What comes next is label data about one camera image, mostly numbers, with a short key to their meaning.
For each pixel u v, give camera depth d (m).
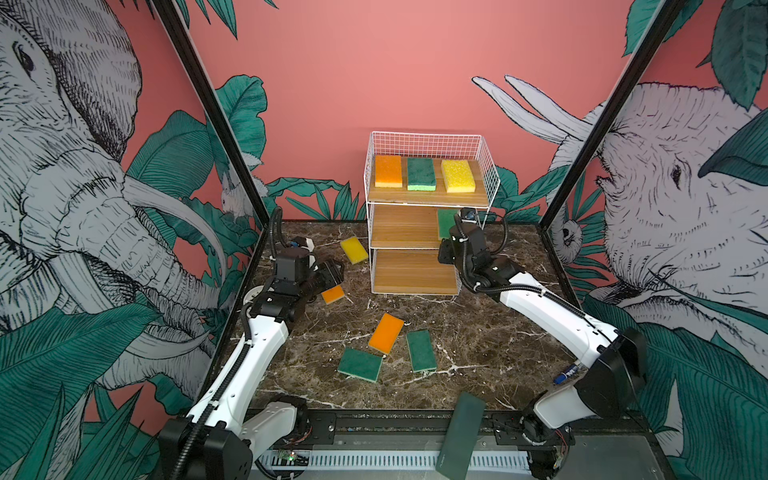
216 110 0.88
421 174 0.73
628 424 0.76
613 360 0.41
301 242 0.70
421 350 0.86
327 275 0.69
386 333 0.90
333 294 0.98
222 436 0.37
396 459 0.70
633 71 0.78
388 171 0.73
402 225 0.84
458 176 0.73
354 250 1.11
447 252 0.76
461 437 0.73
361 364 0.84
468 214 0.68
